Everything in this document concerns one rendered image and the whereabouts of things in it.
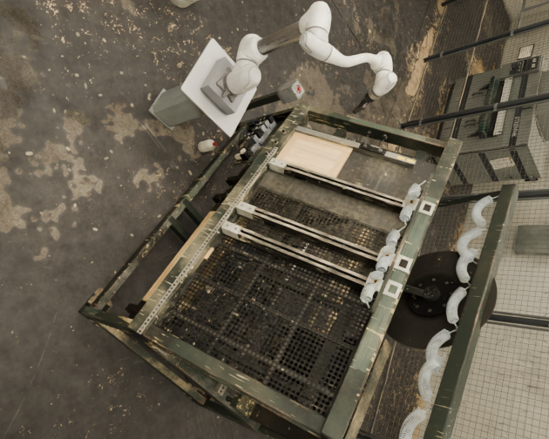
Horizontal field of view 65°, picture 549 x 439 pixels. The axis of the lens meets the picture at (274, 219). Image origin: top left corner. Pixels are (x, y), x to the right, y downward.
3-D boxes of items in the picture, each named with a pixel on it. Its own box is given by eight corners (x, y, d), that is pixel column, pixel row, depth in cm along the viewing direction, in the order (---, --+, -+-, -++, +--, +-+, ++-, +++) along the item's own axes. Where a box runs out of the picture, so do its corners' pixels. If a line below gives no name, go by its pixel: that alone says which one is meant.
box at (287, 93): (281, 84, 353) (297, 78, 340) (288, 96, 359) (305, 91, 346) (274, 92, 347) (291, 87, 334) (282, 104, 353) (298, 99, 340)
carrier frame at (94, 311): (237, 123, 417) (301, 104, 358) (308, 221, 485) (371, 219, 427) (77, 311, 307) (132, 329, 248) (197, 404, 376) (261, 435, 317)
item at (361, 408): (280, 314, 316) (382, 334, 255) (289, 327, 323) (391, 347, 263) (229, 404, 281) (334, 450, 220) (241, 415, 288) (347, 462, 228)
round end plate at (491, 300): (396, 246, 338) (507, 247, 281) (399, 251, 340) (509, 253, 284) (357, 333, 298) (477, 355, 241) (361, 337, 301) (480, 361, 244)
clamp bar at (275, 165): (274, 162, 326) (271, 138, 307) (432, 214, 284) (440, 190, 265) (267, 171, 321) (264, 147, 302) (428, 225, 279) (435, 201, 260)
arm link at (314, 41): (331, 56, 246) (335, 35, 248) (306, 42, 237) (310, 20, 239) (317, 65, 257) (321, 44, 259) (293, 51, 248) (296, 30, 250)
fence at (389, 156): (298, 129, 346) (297, 125, 343) (415, 163, 313) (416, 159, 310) (294, 133, 344) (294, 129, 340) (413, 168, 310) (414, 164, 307)
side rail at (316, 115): (311, 116, 363) (311, 105, 355) (443, 152, 325) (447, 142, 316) (308, 120, 360) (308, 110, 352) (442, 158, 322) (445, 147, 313)
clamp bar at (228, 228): (229, 224, 294) (222, 202, 275) (400, 293, 252) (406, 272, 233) (221, 235, 289) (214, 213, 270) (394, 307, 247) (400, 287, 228)
